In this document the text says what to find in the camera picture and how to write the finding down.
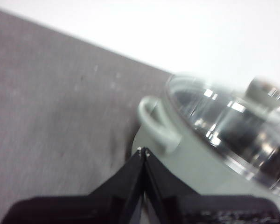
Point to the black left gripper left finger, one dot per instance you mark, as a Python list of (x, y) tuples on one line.
[(88, 207)]

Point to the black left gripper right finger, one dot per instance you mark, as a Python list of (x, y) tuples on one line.
[(200, 210)]

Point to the glass lid with green knob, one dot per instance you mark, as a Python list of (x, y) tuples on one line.
[(224, 112)]

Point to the pale green electric pot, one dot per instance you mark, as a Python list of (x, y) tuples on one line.
[(200, 168)]

